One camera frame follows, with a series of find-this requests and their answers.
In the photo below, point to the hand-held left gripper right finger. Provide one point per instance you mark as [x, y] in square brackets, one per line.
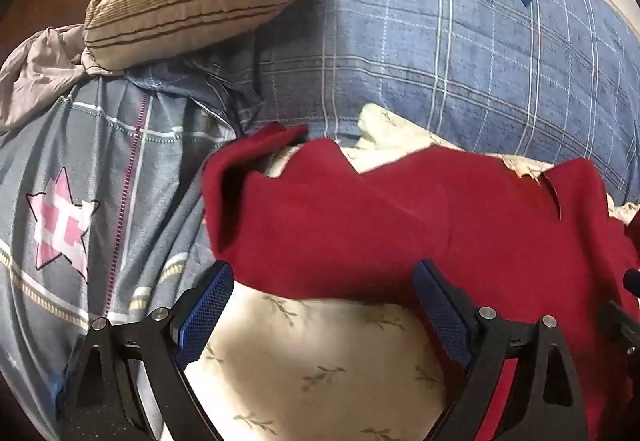
[440, 306]

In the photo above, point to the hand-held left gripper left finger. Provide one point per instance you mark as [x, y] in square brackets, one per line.
[207, 306]

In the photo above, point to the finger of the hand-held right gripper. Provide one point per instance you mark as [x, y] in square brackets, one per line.
[627, 318]

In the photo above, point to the red garment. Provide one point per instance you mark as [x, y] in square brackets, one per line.
[350, 231]

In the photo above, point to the cream leaf-print bed sheet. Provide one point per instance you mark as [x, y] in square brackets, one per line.
[300, 346]

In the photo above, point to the grey-blue star-print duvet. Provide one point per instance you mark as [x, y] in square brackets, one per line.
[100, 146]

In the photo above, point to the blue plaid pillow with emblem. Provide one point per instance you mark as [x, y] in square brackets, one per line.
[425, 46]

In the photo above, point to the grey-beige cloth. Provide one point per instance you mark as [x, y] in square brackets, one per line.
[35, 71]

